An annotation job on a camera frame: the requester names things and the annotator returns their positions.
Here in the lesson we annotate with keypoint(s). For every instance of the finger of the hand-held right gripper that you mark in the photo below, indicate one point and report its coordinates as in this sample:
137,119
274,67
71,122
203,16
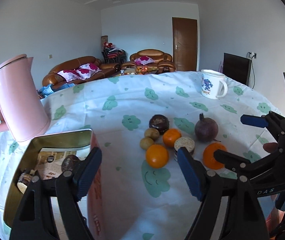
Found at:
253,120
228,158

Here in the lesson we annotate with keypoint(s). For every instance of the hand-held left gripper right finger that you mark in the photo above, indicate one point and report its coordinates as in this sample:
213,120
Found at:
190,175

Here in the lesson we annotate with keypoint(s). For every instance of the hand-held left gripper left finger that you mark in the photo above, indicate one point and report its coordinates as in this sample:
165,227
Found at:
90,173

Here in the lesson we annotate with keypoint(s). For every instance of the orange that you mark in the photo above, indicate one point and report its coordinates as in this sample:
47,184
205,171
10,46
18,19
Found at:
157,156
172,138
211,157

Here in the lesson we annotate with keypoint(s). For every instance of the dark passion fruit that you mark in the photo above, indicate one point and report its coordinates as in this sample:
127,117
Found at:
158,123
70,162

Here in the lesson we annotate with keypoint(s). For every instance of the purple round fruit with stem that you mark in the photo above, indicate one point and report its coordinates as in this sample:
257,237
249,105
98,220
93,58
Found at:
206,129

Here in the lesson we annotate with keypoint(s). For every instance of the gold tin box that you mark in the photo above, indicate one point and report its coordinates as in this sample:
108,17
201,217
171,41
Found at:
96,217

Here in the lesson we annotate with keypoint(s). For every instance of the small yellow-brown fruit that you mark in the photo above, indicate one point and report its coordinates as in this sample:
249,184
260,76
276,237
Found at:
146,143
152,133

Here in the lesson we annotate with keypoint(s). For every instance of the person's right hand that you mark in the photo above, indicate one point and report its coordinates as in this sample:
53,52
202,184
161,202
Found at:
270,147

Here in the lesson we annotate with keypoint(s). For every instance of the black television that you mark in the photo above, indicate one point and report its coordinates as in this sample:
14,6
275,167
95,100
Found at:
236,67

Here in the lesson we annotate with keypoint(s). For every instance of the white printed mug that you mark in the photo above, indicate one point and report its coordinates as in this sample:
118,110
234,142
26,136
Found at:
210,85

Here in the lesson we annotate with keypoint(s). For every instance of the cloud print tablecloth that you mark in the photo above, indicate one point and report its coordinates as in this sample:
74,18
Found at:
132,100

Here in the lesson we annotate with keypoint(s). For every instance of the blue denim clothes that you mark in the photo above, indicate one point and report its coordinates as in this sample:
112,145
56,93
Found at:
47,90

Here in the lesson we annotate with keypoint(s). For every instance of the floral pink pillow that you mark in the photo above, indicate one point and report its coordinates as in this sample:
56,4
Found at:
68,75
144,60
88,69

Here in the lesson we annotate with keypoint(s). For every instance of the pink electric kettle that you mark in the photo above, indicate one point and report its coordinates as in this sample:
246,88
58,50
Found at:
20,100

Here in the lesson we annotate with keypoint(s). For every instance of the brown wooden door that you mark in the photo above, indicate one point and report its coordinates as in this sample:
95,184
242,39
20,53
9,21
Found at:
185,42

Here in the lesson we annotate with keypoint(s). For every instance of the brown leather sofa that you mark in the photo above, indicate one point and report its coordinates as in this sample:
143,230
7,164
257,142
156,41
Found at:
65,66

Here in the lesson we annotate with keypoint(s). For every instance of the cluttered coffee table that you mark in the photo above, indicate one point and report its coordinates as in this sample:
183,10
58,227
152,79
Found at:
135,71

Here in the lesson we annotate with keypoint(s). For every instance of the stacked dark chairs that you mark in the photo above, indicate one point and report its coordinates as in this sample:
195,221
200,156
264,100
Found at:
113,55

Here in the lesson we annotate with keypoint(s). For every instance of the brown leather armchair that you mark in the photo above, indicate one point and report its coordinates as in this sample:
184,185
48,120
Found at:
152,53

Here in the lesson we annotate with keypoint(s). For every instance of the red plush toy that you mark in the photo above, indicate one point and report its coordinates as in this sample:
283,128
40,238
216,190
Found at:
108,45

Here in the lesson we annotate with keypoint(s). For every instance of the tall decorated vase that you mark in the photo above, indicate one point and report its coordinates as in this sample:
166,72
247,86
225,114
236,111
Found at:
104,41

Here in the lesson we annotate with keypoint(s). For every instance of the wall socket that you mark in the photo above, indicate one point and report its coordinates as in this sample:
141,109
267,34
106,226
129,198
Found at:
254,55

